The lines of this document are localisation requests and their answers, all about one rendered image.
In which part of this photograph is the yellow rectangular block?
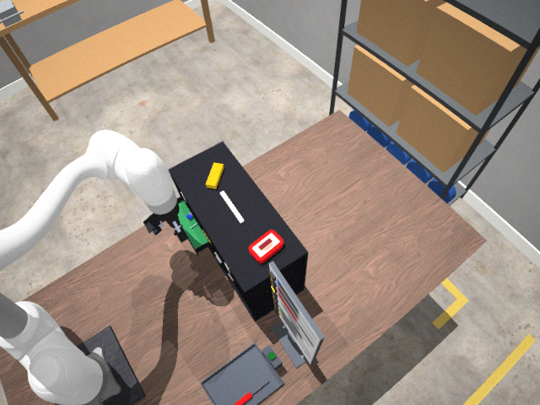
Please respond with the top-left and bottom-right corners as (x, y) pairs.
(206, 163), (224, 189)

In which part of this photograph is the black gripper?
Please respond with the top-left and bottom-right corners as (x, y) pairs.
(155, 203), (188, 243)

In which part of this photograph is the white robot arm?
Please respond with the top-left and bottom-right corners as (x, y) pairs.
(0, 130), (177, 405)

